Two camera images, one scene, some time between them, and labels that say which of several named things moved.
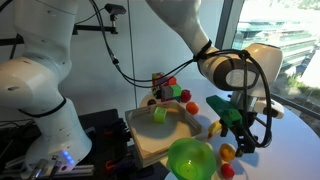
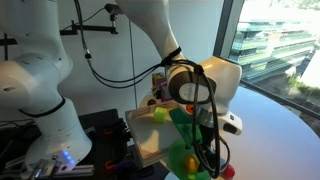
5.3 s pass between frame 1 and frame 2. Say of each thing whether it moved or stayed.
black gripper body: moved
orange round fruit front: moved
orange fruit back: stayed
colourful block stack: stayed
